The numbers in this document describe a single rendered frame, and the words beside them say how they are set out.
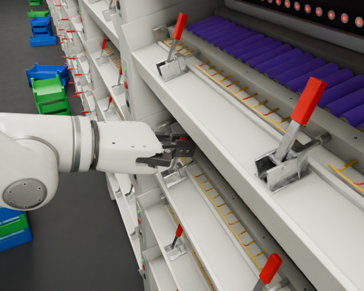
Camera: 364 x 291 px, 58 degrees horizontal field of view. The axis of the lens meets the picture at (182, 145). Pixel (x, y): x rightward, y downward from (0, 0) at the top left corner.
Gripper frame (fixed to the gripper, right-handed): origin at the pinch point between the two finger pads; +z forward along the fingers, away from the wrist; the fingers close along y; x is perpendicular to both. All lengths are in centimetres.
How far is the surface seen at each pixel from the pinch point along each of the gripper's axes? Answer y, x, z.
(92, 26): -86, 2, -2
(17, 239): -72, -89, -26
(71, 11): -156, -5, -2
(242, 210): 15.0, -2.2, 4.2
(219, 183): 8.1, -2.4, 3.9
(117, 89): -42.4, -6.1, -1.2
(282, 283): 26.8, -3.3, 2.8
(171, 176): 1.0, -5.7, -1.1
